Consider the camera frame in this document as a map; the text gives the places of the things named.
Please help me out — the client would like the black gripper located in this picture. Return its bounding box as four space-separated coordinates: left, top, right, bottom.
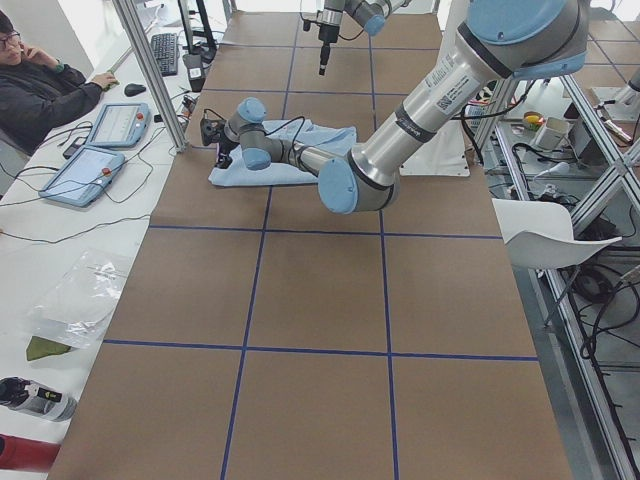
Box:
318 22 340 76
200 118 238 168

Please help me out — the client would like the light blue button-up shirt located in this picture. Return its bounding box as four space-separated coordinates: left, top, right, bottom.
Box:
209 120 357 187

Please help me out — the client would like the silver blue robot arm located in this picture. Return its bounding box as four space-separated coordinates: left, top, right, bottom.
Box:
200 1 589 214
308 0 412 76

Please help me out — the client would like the black computer mouse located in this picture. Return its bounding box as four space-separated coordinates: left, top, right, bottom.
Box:
124 83 146 97

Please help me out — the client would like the upper blue teach pendant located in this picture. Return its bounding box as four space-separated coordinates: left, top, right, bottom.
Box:
86 103 150 149

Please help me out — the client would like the blue teach pendant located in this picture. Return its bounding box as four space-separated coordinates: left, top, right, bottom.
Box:
38 146 125 207
86 103 150 149

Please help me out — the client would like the black keyboard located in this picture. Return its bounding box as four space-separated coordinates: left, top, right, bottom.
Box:
150 33 179 76

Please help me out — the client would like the lower blue teach pendant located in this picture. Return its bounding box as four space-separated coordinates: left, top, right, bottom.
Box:
38 146 125 207

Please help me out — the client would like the seated person in black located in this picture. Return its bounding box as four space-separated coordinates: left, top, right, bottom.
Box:
1 14 118 155

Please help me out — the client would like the clear plastic bag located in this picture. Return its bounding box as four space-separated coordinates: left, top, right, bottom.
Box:
27 249 133 349

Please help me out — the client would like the white square cup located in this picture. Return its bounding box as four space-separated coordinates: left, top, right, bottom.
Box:
532 117 571 151

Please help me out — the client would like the green cloth piece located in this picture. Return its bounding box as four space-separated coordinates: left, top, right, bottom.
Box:
25 336 71 362

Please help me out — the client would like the white moulded chair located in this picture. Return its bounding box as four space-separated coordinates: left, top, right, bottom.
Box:
492 198 622 270

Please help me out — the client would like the black grey device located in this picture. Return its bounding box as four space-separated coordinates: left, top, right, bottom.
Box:
1 377 77 422

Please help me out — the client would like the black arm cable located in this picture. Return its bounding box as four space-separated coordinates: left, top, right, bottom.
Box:
204 108 307 151

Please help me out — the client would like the grey aluminium frame post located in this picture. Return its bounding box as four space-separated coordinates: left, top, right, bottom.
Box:
113 0 188 153

